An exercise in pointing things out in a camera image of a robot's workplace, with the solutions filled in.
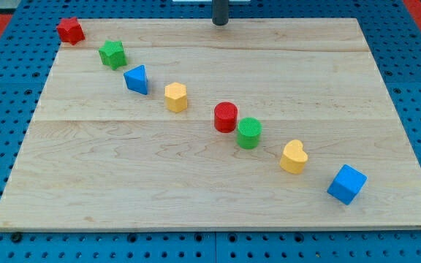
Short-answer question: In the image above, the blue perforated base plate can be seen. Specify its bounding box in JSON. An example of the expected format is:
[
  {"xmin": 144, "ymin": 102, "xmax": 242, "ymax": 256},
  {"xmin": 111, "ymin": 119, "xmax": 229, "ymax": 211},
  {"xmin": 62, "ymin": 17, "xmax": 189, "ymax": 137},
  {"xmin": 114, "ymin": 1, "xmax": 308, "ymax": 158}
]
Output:
[{"xmin": 0, "ymin": 1, "xmax": 421, "ymax": 262}]

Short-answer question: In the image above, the green star block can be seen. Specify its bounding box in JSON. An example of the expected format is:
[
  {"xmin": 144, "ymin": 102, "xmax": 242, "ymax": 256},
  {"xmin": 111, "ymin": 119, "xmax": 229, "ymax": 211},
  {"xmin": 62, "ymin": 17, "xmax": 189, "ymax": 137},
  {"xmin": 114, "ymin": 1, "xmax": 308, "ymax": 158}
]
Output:
[{"xmin": 99, "ymin": 40, "xmax": 127, "ymax": 70}]

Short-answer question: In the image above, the blue triangle block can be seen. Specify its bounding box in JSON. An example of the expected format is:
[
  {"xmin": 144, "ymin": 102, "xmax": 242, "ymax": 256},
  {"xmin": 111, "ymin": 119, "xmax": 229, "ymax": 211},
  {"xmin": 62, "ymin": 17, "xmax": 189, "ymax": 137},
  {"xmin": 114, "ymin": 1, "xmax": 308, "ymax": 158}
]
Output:
[{"xmin": 124, "ymin": 65, "xmax": 148, "ymax": 95}]

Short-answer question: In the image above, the red cylinder block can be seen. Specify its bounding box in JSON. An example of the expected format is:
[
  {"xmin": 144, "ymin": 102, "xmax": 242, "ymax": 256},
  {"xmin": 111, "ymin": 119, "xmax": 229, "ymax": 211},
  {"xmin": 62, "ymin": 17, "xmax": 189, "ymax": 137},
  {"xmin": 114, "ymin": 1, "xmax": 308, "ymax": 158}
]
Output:
[{"xmin": 214, "ymin": 102, "xmax": 238, "ymax": 133}]

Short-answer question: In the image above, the red star block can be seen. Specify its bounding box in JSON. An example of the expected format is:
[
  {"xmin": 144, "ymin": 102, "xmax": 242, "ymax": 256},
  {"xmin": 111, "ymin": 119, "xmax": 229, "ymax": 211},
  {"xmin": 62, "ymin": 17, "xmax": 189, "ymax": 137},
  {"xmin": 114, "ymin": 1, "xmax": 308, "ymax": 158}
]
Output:
[{"xmin": 56, "ymin": 17, "xmax": 85, "ymax": 45}]

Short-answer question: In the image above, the green cylinder block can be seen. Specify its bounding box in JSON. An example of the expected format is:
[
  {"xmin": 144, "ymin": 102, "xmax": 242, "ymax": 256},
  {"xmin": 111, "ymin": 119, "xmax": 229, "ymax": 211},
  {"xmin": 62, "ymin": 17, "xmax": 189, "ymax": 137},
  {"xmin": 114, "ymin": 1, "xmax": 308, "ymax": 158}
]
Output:
[{"xmin": 237, "ymin": 117, "xmax": 262, "ymax": 149}]

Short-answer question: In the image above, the yellow heart block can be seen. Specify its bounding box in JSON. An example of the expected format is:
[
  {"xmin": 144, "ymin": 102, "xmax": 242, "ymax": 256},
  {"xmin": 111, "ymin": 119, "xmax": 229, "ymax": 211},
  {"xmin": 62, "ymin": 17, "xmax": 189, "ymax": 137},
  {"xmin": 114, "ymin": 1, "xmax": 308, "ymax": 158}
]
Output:
[{"xmin": 279, "ymin": 140, "xmax": 308, "ymax": 175}]

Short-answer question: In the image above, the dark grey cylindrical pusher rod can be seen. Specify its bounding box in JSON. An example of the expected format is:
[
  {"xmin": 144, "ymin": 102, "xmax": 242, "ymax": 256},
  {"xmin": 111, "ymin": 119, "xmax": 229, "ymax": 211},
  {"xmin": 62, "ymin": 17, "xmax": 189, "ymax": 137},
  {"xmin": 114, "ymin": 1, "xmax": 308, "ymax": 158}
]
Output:
[{"xmin": 211, "ymin": 0, "xmax": 230, "ymax": 26}]

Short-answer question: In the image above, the light wooden board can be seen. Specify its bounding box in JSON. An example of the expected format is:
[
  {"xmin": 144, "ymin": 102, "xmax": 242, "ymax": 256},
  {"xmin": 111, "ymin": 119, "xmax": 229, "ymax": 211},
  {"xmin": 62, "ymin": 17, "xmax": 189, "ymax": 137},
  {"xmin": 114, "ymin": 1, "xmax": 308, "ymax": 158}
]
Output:
[{"xmin": 0, "ymin": 18, "xmax": 421, "ymax": 232}]

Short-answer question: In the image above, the yellow hexagon block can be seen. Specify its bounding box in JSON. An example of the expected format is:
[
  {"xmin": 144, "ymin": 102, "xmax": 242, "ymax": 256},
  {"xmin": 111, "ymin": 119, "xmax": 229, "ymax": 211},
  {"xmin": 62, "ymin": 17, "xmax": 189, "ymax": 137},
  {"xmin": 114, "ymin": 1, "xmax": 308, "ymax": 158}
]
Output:
[{"xmin": 164, "ymin": 82, "xmax": 188, "ymax": 113}]

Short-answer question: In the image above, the blue cube block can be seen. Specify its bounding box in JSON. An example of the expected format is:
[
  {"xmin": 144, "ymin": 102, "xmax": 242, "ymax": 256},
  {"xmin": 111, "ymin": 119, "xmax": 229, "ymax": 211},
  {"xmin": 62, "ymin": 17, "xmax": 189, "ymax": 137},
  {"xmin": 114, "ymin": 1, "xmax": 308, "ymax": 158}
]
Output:
[{"xmin": 327, "ymin": 164, "xmax": 367, "ymax": 205}]

